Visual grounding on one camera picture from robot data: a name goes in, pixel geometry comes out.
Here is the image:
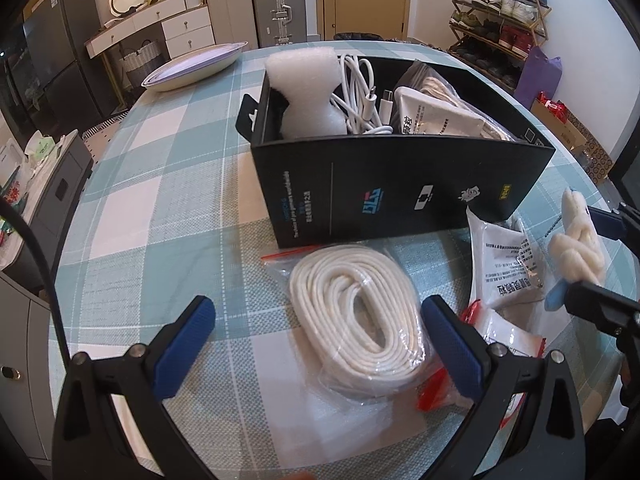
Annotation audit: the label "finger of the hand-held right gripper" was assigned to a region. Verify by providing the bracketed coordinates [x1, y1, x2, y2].
[565, 280, 640, 341]
[587, 202, 640, 246]

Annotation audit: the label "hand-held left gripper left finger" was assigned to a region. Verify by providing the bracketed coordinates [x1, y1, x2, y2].
[52, 296, 216, 480]

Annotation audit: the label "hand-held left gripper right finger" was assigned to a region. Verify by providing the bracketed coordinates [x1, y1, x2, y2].
[421, 296, 586, 480]

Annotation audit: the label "small white plush doll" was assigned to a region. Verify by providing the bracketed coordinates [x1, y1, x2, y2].
[542, 186, 608, 313]

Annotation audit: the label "red white packet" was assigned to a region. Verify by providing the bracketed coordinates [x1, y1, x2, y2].
[416, 367, 476, 413]

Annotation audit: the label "zip bag of white pads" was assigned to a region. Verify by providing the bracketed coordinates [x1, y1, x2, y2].
[460, 300, 547, 426]

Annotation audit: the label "white printed sachet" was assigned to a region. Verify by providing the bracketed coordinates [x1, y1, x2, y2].
[465, 206, 546, 311]
[392, 86, 488, 137]

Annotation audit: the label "zip bag of laces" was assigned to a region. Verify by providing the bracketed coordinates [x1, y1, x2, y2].
[260, 244, 451, 441]

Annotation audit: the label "black cardboard box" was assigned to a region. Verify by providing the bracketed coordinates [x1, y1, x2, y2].
[240, 52, 557, 250]

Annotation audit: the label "zip bag of white rope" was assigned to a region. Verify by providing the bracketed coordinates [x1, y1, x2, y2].
[395, 60, 516, 143]

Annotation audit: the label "white charging cable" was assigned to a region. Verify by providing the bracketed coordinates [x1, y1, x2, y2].
[330, 55, 396, 136]

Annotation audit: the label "white foam piece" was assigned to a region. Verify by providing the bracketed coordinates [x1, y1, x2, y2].
[264, 46, 351, 140]

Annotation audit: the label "brown cardboard box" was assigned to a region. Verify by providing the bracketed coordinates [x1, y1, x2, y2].
[530, 97, 613, 186]

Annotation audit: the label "red packets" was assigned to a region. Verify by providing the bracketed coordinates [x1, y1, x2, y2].
[537, 91, 571, 123]

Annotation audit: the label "grey low cabinet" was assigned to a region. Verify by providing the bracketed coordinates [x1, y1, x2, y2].
[0, 270, 68, 461]

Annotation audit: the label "purple paper bag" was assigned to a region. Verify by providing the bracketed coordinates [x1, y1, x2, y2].
[514, 45, 563, 111]

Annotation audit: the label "grey sideboard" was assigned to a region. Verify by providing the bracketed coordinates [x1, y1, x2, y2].
[0, 130, 96, 291]

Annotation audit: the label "wooden shoe rack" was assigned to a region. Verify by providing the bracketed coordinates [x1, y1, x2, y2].
[447, 0, 551, 91]

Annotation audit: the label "red green snack bag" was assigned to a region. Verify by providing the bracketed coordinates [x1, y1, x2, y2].
[0, 175, 31, 211]

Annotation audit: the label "shoe rack with shoes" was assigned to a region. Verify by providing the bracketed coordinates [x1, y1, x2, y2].
[447, 0, 551, 86]

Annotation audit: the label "striped mat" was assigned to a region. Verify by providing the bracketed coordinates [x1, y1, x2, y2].
[82, 114, 128, 138]

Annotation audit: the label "white oval plate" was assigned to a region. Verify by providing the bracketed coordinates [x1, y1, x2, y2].
[141, 40, 249, 93]

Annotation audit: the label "woven basket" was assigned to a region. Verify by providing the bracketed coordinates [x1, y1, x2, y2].
[118, 40, 166, 88]

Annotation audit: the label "dark glass cabinet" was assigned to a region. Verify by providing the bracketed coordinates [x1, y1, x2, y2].
[0, 45, 31, 131]

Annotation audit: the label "grey fridge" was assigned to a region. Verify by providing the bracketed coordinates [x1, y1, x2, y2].
[22, 0, 118, 126]

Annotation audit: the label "white drawer unit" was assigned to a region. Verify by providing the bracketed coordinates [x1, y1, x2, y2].
[161, 7, 217, 58]

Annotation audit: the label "white dressing table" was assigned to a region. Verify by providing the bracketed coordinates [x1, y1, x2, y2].
[85, 0, 208, 58]

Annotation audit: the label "beige suitcase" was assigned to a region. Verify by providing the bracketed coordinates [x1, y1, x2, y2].
[205, 0, 259, 51]

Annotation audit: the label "silver suitcase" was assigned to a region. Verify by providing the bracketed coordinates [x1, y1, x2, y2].
[250, 0, 308, 48]

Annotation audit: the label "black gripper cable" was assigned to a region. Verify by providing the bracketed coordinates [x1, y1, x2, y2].
[0, 199, 76, 361]

